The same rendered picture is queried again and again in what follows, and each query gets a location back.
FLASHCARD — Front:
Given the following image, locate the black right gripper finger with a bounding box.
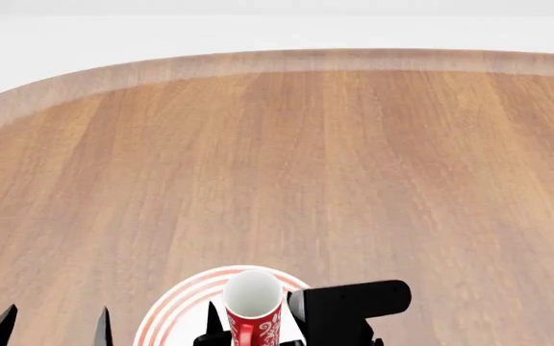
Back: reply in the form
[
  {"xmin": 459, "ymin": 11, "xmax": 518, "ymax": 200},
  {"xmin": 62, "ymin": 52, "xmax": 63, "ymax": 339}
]
[
  {"xmin": 206, "ymin": 301, "xmax": 226, "ymax": 337},
  {"xmin": 286, "ymin": 288, "xmax": 308, "ymax": 327}
]

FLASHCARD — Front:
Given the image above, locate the red mug with white pattern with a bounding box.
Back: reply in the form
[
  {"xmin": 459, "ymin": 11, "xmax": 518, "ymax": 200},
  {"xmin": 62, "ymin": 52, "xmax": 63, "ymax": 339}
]
[{"xmin": 221, "ymin": 269, "xmax": 285, "ymax": 346}]

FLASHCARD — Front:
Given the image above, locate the white plate with red rings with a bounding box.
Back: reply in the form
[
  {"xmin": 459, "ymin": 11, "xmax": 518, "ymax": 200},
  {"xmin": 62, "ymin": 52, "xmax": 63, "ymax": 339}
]
[{"xmin": 132, "ymin": 265, "xmax": 313, "ymax": 346}]

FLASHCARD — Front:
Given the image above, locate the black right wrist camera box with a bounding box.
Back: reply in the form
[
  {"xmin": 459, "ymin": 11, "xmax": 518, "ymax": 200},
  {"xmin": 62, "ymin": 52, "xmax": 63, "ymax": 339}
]
[{"xmin": 302, "ymin": 280, "xmax": 413, "ymax": 346}]

